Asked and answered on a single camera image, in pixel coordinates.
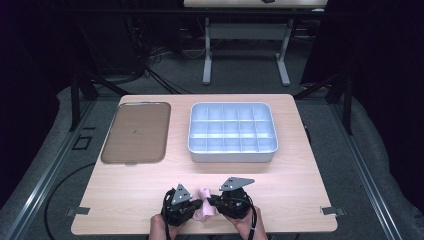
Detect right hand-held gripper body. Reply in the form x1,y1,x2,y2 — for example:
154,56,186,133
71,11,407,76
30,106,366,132
213,176,256,220

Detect pink cloth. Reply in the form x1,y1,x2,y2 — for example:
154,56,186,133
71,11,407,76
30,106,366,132
192,187,218,223

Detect bundle of dark cables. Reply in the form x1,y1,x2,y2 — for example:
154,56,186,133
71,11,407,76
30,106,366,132
124,14,196,96

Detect dark curtain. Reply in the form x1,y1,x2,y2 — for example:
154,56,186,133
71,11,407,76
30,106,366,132
299,0,424,214
0,0,101,209

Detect white divided storage box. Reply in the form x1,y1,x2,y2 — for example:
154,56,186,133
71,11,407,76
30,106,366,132
187,101,279,164

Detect aluminium floor rail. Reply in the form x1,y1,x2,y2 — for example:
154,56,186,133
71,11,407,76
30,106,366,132
329,102,405,240
0,99,98,240

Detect black floor cable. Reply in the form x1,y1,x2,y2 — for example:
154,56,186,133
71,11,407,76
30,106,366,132
43,162,98,240

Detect black metal stand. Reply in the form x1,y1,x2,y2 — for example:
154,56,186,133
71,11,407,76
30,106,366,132
69,63,132,133
293,70,355,136

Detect person's left hand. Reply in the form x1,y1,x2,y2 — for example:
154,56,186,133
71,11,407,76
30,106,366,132
148,213,188,236

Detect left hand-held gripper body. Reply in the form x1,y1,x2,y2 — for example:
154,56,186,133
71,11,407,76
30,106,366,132
161,183,198,228

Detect white-legged wooden table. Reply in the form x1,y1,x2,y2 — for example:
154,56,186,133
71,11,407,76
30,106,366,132
183,0,329,87

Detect person's right hand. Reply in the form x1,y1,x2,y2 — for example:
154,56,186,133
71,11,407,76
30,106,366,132
222,209,258,234

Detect metal table bracket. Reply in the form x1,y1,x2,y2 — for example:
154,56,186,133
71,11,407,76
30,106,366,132
320,206,347,217
65,206,91,217

